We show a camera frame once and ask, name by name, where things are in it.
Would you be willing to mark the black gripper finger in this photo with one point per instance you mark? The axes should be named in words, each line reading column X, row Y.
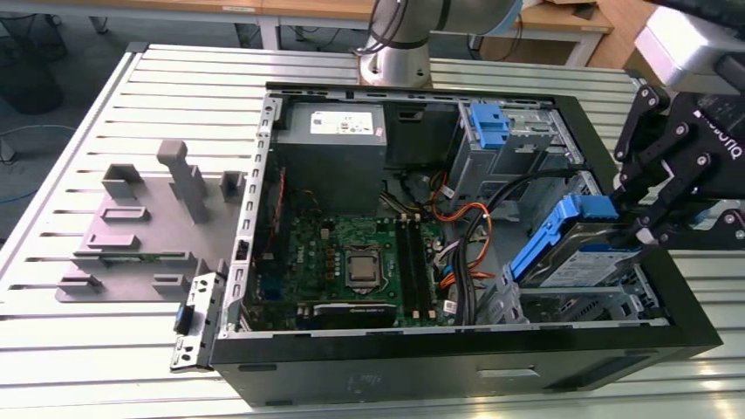
column 658, row 227
column 647, row 153

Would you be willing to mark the hard disk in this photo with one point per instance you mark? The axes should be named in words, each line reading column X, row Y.
column 582, row 266

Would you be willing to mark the silver disk bay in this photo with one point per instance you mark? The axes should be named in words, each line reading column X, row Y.
column 571, row 291

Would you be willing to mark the wooden cabinet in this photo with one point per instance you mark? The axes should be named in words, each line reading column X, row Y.
column 618, row 43

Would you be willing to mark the blue drive bay latch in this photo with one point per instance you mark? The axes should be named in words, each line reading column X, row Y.
column 490, row 126

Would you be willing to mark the silver optical drive cage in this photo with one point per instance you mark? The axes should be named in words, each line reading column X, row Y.
column 483, row 170

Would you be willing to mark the black RAM slot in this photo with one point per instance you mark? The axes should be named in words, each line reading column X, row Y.
column 426, row 266
column 410, row 266

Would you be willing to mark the silver CPU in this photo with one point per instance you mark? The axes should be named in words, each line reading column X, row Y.
column 363, row 267

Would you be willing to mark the black CPU socket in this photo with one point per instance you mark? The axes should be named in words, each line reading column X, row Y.
column 364, row 288

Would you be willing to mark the black PC case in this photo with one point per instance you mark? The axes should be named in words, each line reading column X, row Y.
column 407, row 371

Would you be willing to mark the grey power supply unit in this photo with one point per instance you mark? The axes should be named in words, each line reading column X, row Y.
column 332, row 174

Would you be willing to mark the black graphics card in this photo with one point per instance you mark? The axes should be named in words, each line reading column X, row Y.
column 350, row 313

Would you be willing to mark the green motherboard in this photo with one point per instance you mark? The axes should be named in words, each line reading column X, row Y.
column 315, row 244

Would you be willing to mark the grey parts rack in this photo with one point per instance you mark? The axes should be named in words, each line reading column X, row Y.
column 163, row 244

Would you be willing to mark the green RAM stick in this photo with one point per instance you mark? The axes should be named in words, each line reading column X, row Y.
column 128, row 259

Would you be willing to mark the black mesh waste bin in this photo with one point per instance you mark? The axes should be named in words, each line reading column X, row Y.
column 30, row 87

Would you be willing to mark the white floor stand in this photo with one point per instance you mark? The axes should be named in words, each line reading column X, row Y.
column 6, row 153

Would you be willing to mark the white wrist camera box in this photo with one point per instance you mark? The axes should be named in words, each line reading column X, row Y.
column 682, row 52

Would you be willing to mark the wooden desk white frame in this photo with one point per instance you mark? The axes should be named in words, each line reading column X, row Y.
column 559, row 17
column 175, row 6

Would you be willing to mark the silver card retention bracket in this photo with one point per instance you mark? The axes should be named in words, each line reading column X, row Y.
column 200, row 305

